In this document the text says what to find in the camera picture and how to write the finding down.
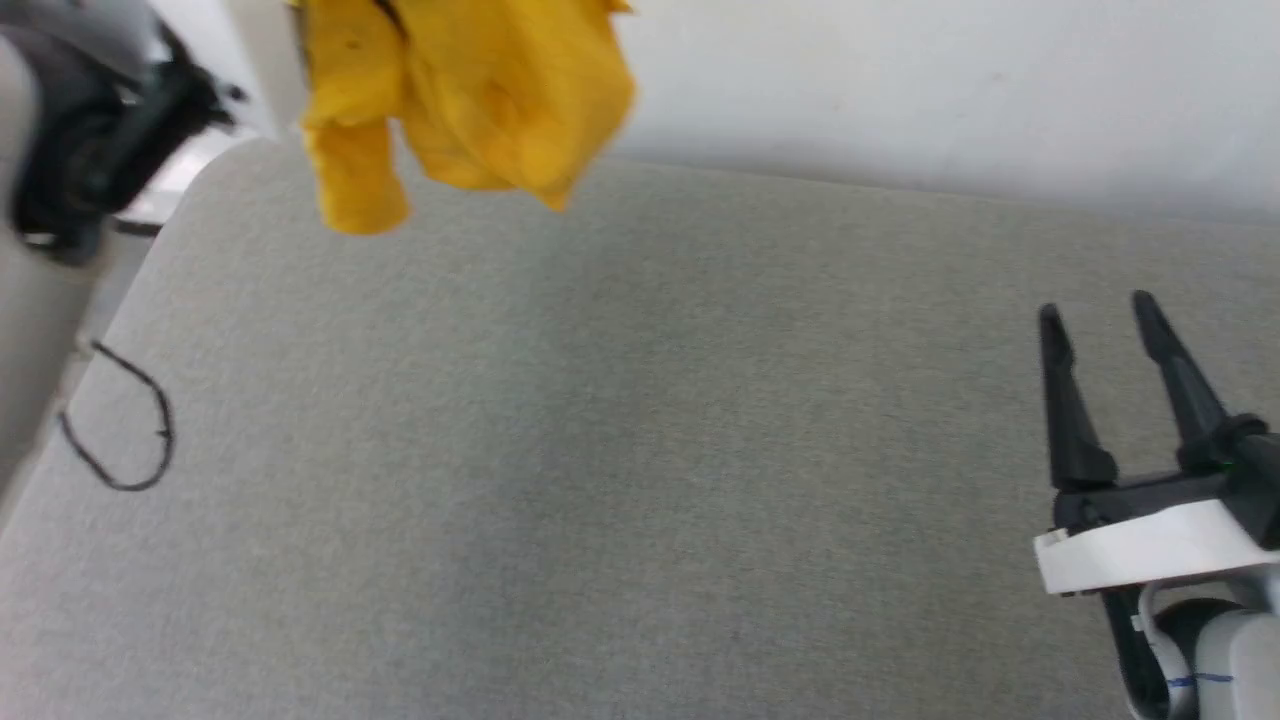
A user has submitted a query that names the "yellow cloth garment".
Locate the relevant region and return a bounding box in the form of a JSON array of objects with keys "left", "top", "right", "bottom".
[{"left": 288, "top": 0, "right": 638, "bottom": 237}]

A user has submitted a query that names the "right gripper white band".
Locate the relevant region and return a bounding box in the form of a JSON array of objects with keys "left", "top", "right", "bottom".
[{"left": 1033, "top": 289, "right": 1276, "bottom": 598}]

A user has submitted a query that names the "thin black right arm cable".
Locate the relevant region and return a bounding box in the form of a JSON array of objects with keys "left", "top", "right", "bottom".
[{"left": 1103, "top": 588, "right": 1171, "bottom": 720}]

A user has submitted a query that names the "grey fabric sofa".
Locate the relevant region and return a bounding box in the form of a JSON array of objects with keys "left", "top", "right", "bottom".
[{"left": 0, "top": 135, "right": 1280, "bottom": 720}]

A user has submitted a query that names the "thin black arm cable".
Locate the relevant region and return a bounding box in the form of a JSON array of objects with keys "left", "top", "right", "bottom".
[
  {"left": 1103, "top": 588, "right": 1171, "bottom": 720},
  {"left": 58, "top": 340, "right": 178, "bottom": 493}
]

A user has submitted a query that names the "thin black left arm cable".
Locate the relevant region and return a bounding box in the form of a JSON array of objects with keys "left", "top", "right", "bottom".
[{"left": 58, "top": 340, "right": 178, "bottom": 493}]

